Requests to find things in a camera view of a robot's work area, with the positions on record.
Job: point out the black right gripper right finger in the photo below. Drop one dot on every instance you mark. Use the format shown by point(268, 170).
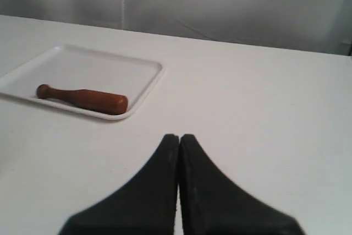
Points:
point(213, 204)

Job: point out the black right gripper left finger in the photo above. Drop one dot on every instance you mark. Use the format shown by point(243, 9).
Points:
point(144, 205)

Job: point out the dark brown wooden pestle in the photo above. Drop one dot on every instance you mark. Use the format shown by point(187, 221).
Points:
point(92, 100)

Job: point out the white rectangular plastic tray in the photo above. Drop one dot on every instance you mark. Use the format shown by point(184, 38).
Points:
point(71, 67)

